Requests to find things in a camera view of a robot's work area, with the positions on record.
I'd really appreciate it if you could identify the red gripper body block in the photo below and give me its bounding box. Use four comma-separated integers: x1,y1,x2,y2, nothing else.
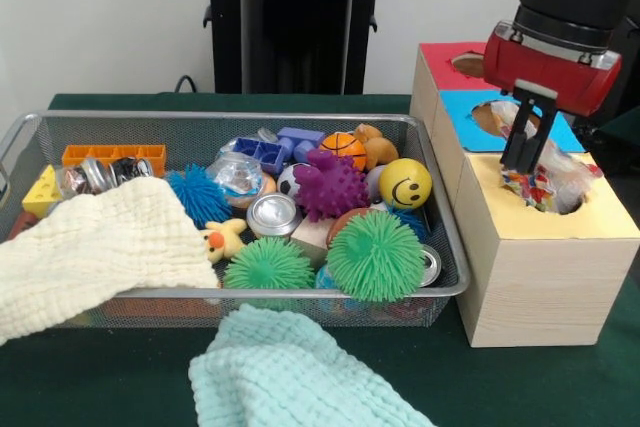
483,22,623,118

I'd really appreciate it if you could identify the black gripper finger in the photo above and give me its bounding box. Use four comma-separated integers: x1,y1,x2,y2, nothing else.
500,85,533,174
522,93,559,176

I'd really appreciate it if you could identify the multicolour patchwork print cloth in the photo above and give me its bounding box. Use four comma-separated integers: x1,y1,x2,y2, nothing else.
490,102,604,215

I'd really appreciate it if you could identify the green spiky ball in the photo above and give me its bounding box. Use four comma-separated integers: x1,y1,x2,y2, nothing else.
325,210,426,304
223,237,315,294

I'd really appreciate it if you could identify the mint green knitted cloth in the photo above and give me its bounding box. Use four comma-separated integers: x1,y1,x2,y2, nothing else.
190,305,431,427

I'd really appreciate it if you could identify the cream knitted cloth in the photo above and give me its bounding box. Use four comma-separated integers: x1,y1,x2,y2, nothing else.
0,175,221,346

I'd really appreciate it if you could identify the wooden box with three holes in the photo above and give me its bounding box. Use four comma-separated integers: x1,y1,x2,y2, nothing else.
410,42,640,349

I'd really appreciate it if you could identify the yellow smiley face ball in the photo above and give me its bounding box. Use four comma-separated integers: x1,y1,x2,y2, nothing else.
378,158,432,211

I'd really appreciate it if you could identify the silver drink can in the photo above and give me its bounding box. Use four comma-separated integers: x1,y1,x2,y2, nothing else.
418,247,441,288

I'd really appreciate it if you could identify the orange toy basketball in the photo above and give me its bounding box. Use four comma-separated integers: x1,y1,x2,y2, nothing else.
318,132,367,173

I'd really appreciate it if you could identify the purple spiky ball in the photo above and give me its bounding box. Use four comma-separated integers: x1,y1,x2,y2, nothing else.
293,150,370,223

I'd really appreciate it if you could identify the brown toy football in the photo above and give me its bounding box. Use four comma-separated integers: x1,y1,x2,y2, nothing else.
328,207,367,244

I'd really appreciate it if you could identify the yellow duck plush toy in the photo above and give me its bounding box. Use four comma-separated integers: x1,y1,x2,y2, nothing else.
203,219,248,262

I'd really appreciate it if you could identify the blue spiky ball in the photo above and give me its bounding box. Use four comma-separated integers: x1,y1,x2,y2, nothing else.
165,165,231,229

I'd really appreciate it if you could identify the orange plastic tray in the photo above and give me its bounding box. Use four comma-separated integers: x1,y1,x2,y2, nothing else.
61,144,167,174

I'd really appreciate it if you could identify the yellow cheese wedge toy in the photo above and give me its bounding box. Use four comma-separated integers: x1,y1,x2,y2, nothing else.
22,164,61,218

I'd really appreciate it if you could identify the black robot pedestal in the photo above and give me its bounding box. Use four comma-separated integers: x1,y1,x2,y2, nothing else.
193,0,403,96

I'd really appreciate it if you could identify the black cable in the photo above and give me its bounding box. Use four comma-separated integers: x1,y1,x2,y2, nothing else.
175,74,201,96

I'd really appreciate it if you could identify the shallow wire mesh bin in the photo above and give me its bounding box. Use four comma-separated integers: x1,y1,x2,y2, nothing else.
0,110,473,330

